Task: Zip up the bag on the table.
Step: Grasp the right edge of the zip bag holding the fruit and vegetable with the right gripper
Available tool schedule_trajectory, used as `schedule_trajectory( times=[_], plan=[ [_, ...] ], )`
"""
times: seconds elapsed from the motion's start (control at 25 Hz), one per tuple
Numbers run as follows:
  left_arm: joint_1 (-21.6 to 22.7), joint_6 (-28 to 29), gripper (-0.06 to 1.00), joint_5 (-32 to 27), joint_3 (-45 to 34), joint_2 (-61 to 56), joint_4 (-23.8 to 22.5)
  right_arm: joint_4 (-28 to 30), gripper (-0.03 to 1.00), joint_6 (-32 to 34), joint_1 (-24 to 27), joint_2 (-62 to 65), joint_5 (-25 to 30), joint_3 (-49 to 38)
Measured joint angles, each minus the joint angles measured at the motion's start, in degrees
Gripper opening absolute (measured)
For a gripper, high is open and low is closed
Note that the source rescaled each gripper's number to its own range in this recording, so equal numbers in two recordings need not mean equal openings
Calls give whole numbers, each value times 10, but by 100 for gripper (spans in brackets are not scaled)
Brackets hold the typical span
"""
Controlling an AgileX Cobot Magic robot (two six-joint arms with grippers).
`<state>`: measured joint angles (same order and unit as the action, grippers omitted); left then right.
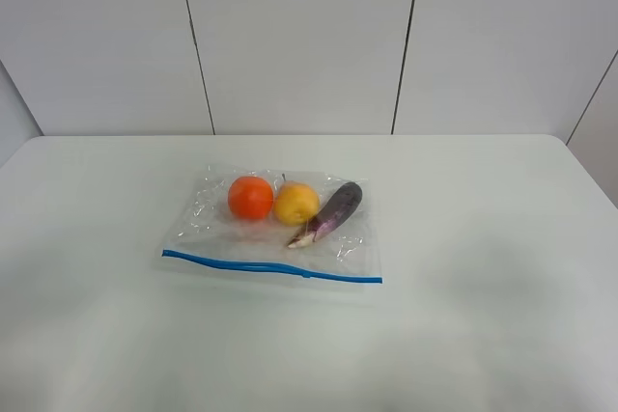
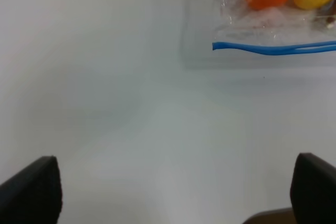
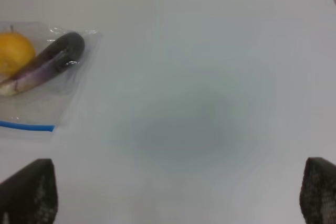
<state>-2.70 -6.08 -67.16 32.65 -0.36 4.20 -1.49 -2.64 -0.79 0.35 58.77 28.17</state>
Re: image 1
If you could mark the clear zip bag blue seal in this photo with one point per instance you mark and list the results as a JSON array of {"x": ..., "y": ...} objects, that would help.
[{"x": 208, "y": 234}]

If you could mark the orange tomato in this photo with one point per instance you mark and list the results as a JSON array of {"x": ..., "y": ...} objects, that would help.
[{"x": 250, "y": 198}]

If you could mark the yellow pear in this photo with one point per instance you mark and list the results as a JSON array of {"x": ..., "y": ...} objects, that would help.
[{"x": 295, "y": 203}]

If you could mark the purple eggplant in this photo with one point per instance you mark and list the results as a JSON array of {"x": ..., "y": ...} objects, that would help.
[{"x": 337, "y": 210}]

